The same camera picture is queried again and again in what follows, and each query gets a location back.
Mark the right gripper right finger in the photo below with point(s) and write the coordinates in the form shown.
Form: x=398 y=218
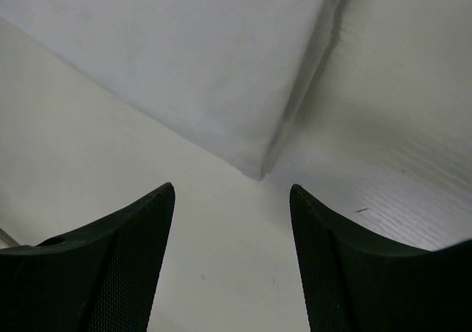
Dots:
x=356 y=280

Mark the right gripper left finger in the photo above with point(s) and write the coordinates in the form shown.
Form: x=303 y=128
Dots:
x=100 y=277

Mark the white skirt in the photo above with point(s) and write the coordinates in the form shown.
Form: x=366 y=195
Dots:
x=227 y=75

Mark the aluminium table edge rail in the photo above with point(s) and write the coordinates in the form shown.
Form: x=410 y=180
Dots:
x=7 y=240

